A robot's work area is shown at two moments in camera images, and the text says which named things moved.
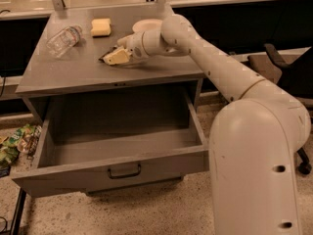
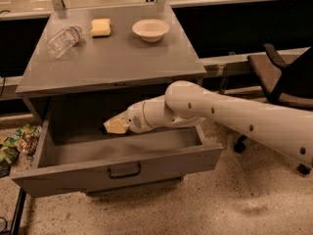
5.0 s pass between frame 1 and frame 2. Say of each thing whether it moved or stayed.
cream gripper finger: moved
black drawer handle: stayed
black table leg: stayed
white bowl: stayed
